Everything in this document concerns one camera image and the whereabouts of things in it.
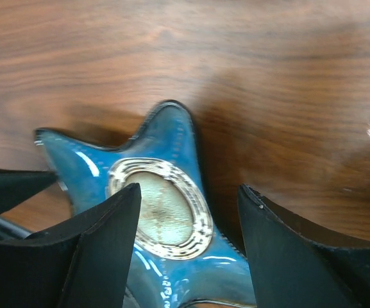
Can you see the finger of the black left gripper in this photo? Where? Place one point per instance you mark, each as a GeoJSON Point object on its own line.
{"type": "Point", "coordinates": [17, 186]}

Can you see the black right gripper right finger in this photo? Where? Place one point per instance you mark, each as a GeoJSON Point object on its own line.
{"type": "Point", "coordinates": [295, 262]}

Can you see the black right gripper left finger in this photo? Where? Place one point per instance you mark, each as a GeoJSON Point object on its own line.
{"type": "Point", "coordinates": [81, 262]}

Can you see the dark teal star plate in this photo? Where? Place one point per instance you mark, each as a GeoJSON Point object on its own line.
{"type": "Point", "coordinates": [180, 258]}

